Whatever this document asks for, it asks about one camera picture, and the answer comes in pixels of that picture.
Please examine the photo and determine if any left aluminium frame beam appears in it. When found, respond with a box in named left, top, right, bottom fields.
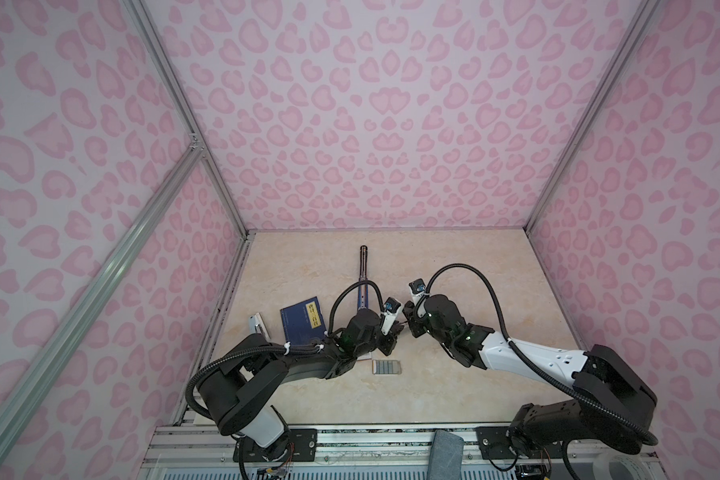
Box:
left=0, top=145, right=203, bottom=466

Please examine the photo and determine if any aluminium corner frame post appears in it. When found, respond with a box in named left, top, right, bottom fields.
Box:
left=523, top=0, right=664, bottom=237

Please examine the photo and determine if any small white stapler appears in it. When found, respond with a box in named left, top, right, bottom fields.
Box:
left=249, top=312, right=269, bottom=339

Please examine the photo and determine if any clear tape roll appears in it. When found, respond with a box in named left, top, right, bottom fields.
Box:
left=592, top=453, right=652, bottom=480

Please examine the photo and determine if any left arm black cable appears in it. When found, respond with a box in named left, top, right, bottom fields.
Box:
left=184, top=279, right=385, bottom=421

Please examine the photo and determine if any blue book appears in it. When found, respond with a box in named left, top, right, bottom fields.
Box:
left=280, top=297, right=327, bottom=345

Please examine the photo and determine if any grey foam block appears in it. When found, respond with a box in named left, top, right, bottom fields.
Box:
left=426, top=430, right=464, bottom=480

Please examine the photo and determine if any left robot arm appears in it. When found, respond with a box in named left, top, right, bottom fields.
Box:
left=184, top=308, right=405, bottom=451

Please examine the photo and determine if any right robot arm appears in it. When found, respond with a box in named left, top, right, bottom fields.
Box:
left=403, top=294, right=658, bottom=455

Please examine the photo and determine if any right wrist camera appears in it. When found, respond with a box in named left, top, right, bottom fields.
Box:
left=408, top=278, right=427, bottom=305

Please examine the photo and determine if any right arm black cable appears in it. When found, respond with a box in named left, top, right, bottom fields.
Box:
left=422, top=262, right=660, bottom=448

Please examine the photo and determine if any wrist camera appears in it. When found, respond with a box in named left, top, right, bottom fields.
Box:
left=408, top=278, right=427, bottom=305
left=381, top=297, right=402, bottom=336

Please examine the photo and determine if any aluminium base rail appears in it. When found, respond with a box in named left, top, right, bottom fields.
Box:
left=134, top=421, right=667, bottom=480

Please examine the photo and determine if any staple tray with staples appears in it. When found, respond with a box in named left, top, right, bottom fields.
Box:
left=372, top=360, right=402, bottom=376

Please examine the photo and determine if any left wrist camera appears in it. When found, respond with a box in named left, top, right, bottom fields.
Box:
left=381, top=297, right=402, bottom=336

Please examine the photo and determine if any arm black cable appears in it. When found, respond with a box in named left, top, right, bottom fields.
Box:
left=422, top=262, right=660, bottom=448
left=184, top=279, right=385, bottom=421

